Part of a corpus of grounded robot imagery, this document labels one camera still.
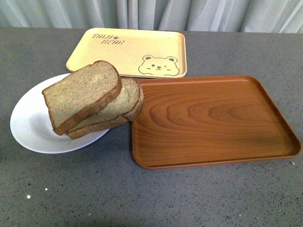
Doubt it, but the bread slice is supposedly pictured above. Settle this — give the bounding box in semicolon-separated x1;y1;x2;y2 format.
42;61;122;135
67;78;144;139

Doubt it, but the white round plate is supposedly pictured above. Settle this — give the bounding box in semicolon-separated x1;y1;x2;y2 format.
10;73;108;154

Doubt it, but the brown wood grain tray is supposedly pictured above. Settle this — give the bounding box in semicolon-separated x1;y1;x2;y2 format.
132;76;302;169

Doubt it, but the cream bear print tray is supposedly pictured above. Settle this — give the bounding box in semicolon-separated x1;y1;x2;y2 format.
66;28;187;78

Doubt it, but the grey curtain backdrop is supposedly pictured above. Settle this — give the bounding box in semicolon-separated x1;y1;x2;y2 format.
0;0;303;34

